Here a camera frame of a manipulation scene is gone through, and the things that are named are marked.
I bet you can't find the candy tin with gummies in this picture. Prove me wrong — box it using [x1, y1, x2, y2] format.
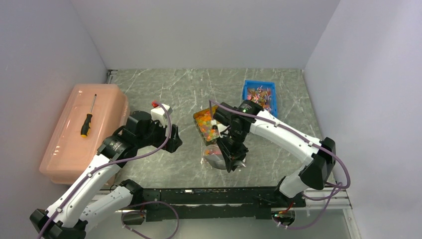
[193, 108, 219, 145]

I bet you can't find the clear plastic cup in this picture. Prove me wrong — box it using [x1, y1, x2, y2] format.
[203, 144, 222, 156]

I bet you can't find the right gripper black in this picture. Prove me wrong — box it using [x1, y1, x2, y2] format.
[216, 127, 249, 172]

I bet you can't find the yellow black screwdriver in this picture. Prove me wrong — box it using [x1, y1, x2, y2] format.
[80, 94, 97, 138]

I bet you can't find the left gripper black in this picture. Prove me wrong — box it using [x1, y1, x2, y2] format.
[136, 117, 182, 152]

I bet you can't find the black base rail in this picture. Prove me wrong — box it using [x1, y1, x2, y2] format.
[89, 186, 352, 225]

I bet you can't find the metal scoop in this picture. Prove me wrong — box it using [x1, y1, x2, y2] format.
[203, 154, 226, 170]

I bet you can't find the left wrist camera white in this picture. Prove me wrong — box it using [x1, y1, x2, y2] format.
[150, 101, 173, 127]

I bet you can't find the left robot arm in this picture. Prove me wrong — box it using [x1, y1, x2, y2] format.
[30, 105, 182, 239]

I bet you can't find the pink plastic storage box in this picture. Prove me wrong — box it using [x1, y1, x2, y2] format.
[39, 84, 130, 185]

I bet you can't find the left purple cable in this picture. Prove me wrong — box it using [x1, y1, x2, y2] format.
[36, 102, 173, 239]

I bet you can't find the blue bin of lollipops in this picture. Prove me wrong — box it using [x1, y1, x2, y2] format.
[242, 80, 278, 117]

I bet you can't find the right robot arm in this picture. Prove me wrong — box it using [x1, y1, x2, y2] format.
[212, 100, 337, 207]

